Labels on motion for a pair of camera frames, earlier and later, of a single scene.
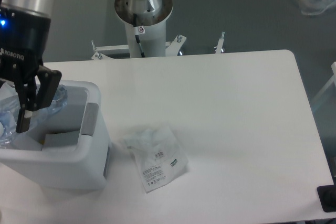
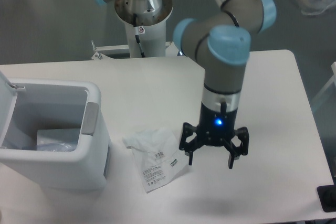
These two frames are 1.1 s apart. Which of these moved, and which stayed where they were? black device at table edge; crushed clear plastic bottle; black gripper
Moved: black gripper; crushed clear plastic bottle
Stayed: black device at table edge
